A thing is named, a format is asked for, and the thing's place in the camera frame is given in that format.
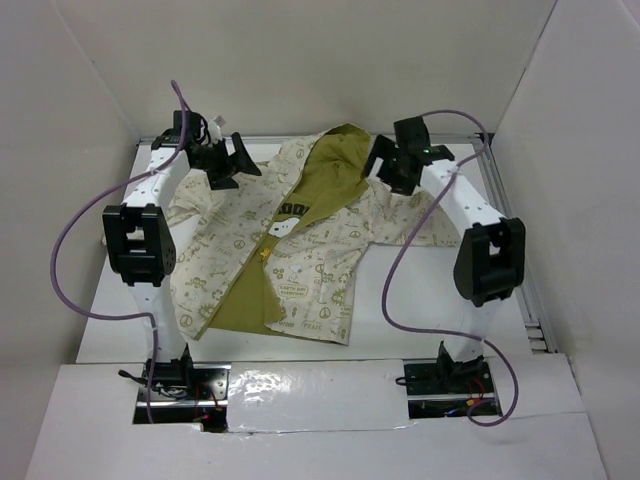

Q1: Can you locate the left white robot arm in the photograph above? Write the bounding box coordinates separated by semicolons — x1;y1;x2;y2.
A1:
102;111;260;399

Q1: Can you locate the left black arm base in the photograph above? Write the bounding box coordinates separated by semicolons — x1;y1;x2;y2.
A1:
118;362;231;433

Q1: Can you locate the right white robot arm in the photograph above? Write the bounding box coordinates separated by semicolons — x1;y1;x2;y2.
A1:
363;116;526;392

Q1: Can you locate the cream printed hooded jacket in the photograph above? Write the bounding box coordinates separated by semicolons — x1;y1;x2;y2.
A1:
167;124;459;345

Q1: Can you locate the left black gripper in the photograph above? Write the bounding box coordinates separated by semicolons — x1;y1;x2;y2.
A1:
191;132;259;191

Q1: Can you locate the aluminium frame rail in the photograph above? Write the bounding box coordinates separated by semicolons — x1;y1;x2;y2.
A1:
135;131;561;354

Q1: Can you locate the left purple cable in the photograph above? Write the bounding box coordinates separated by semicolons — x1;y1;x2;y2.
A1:
49;79;194;424

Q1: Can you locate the white foil tape panel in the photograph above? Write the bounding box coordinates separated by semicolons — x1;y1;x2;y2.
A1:
226;360;412;433

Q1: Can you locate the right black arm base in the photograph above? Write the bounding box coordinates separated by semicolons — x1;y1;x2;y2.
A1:
395;343;502;419

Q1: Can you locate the purple cable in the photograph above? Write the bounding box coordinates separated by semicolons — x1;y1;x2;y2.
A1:
49;79;194;424
381;109;521;427

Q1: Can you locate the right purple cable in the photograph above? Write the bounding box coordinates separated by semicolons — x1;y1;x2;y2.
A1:
381;109;521;427

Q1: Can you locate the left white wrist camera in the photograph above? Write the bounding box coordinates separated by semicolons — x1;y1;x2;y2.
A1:
204;115;226;145

